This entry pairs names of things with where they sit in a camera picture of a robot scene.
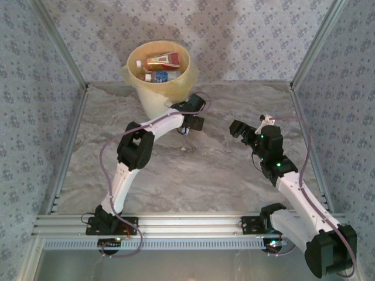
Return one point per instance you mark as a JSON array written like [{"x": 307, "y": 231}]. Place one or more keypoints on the blue label plastic bottle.
[
  {"x": 184, "y": 132},
  {"x": 159, "y": 76}
]

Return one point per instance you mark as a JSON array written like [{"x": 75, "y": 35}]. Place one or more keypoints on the red gold label bottle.
[{"x": 162, "y": 61}]

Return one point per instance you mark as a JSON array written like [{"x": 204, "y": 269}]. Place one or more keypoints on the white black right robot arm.
[{"x": 304, "y": 202}]

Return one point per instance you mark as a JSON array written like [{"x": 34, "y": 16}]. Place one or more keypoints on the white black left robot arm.
[{"x": 123, "y": 181}]

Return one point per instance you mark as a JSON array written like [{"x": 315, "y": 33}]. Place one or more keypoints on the yellow bin liner bag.
[{"x": 187, "y": 79}]

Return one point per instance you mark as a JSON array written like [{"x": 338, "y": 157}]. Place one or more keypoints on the white plastic bin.
[{"x": 155, "y": 102}]

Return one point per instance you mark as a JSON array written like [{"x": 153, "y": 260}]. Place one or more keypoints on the right controller board green light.
[{"x": 274, "y": 243}]

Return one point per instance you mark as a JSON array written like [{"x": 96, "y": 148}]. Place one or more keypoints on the grey metal panel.
[{"x": 190, "y": 266}]

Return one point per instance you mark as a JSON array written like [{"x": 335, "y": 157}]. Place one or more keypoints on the aluminium side frame rail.
[
  {"x": 297, "y": 99},
  {"x": 75, "y": 117}
]

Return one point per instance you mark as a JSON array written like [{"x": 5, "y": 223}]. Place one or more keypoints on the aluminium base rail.
[{"x": 190, "y": 225}]

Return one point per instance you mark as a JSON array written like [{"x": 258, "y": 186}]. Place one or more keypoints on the aluminium frame post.
[
  {"x": 61, "y": 44},
  {"x": 317, "y": 44}
]

